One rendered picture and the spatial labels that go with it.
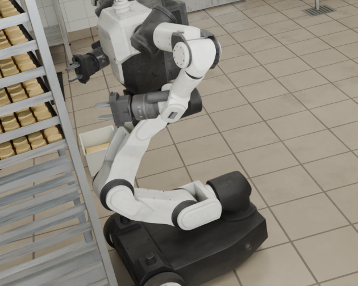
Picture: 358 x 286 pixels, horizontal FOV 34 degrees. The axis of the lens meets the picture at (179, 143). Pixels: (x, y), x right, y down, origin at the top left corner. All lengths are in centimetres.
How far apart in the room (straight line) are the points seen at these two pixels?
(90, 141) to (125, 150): 150
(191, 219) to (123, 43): 85
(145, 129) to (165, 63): 27
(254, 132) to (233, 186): 115
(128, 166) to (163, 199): 25
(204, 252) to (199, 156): 112
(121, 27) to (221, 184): 89
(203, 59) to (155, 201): 89
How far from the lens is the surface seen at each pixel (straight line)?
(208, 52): 178
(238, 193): 263
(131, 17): 212
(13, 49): 194
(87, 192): 215
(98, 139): 382
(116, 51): 214
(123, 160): 236
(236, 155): 350
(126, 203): 239
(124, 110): 200
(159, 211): 253
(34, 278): 271
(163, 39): 188
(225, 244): 256
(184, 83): 184
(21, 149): 210
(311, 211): 298
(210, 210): 257
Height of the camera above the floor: 177
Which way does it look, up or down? 28 degrees down
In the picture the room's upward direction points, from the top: 11 degrees counter-clockwise
